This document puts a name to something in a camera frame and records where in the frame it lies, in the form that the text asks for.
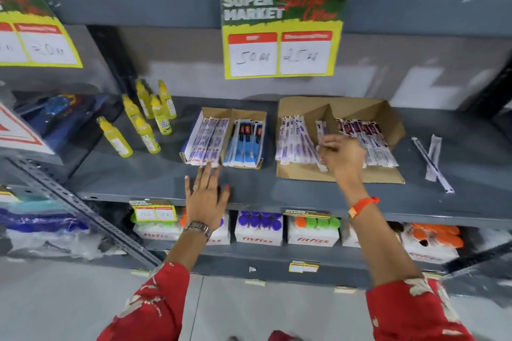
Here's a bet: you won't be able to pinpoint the person's right hand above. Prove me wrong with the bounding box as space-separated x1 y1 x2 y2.
318 134 367 193

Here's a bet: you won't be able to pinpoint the person's left hand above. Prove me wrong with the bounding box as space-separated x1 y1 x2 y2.
184 162 231 229

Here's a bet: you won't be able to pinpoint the white purple slim packet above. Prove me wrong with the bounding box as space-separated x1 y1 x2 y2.
315 120 330 150

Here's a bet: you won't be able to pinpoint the person's right forearm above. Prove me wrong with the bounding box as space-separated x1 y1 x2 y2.
340 187 476 341

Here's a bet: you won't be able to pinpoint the person's left forearm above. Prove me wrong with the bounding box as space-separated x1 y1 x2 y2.
96 228 213 341

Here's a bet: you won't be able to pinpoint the stack of purple white packets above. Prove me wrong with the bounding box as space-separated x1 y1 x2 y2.
275 115 329 173

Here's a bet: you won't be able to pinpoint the small yellow shelf label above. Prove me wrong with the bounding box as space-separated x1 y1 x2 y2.
283 208 333 220
129 200 178 223

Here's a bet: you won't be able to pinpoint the silver wristwatch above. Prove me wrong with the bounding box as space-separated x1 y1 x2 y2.
183 220 213 240

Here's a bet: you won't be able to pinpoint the stack of red white packets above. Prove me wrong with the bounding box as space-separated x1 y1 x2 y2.
336 118 400 169

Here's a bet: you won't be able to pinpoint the large brown cardboard tray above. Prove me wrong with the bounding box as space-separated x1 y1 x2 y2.
275 96 407 185

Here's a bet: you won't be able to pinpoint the bundle of white purple packets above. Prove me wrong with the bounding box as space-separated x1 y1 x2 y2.
186 116 230 168

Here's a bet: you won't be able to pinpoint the row of white bottle boxes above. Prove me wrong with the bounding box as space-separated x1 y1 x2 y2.
132 209 466 265

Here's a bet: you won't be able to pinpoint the bundle of blue packets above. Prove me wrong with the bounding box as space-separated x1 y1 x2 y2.
223 119 265 168

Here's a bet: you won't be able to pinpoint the orange wristband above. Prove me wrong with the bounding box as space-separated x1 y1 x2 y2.
347 196 381 220

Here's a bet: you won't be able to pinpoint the group of yellow bottles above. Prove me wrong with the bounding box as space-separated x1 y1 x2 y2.
96 79 178 159

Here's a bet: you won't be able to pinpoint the small brown cardboard box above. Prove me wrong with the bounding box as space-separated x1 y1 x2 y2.
179 107 268 171

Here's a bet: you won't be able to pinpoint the short loose white packet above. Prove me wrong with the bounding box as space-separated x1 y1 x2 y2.
425 134 443 182

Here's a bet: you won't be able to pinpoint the long loose white packet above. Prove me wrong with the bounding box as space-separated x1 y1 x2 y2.
411 137 456 194

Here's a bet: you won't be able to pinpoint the small yellow price tag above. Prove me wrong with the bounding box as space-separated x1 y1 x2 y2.
288 259 321 274

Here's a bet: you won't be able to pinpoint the large yellow green price sign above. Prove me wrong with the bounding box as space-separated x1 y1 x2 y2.
220 0 348 81

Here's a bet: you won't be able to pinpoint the blue toy blister pack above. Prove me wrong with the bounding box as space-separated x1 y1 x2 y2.
14 92 121 150

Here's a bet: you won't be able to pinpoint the bagged blue capped items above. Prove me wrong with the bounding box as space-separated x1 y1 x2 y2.
0 185 105 262

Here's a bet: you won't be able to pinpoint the white red triangle sign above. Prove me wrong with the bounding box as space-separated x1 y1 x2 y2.
0 103 56 156

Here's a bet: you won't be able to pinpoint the grey metal shelf unit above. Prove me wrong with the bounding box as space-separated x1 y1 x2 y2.
0 0 512 298

